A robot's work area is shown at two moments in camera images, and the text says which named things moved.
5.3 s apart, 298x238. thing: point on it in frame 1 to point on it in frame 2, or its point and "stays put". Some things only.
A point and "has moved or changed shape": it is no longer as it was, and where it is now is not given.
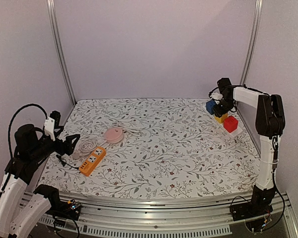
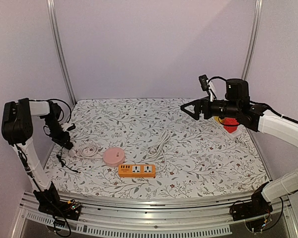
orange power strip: x=87 y=168 to x=137 y=171
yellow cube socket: x=221 y=119 stays put
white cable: x=89 y=145 to x=88 y=151
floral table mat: x=149 y=148 stays put
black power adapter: x=63 y=161 has moved or changed shape
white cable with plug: x=133 y=131 to x=155 y=150
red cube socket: x=230 y=123 stays put
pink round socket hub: x=113 y=135 to x=113 y=156
